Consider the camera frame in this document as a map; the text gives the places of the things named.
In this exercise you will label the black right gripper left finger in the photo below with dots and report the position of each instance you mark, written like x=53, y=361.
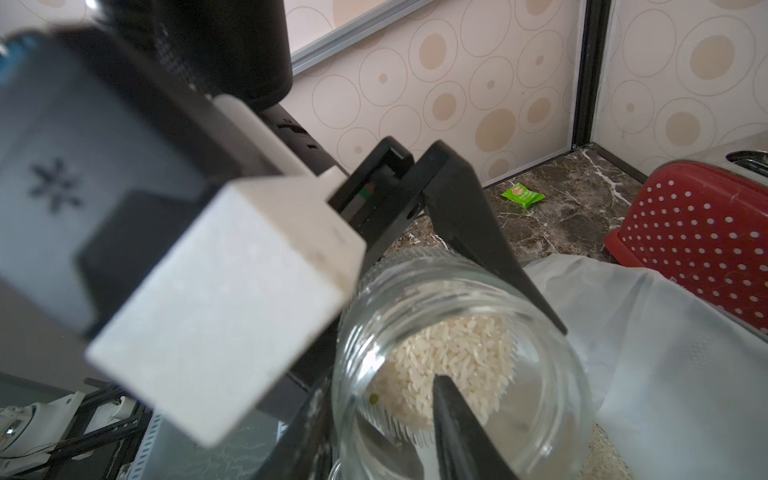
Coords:
x=304, y=451

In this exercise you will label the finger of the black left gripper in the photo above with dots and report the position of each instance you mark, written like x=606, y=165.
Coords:
x=462, y=216

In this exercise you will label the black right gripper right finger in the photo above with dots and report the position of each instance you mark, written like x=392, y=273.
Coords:
x=464, y=451

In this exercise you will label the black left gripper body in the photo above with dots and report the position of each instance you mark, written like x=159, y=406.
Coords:
x=359, y=200

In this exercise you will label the beige lidded jar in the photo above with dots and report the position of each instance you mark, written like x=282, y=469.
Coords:
x=424, y=312

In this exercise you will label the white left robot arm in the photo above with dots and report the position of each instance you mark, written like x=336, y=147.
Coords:
x=228, y=66

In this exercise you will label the green snack packet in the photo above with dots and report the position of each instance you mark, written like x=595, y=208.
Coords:
x=523, y=196

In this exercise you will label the white plastic bin liner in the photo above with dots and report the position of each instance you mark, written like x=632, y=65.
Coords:
x=679, y=387

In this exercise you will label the red polka dot toaster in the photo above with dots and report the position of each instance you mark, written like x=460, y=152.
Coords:
x=702, y=223

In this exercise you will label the aluminium left side rail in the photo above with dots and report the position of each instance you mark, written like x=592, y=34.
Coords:
x=318, y=32

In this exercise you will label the black vertical frame post left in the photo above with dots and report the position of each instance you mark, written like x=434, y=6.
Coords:
x=593, y=44

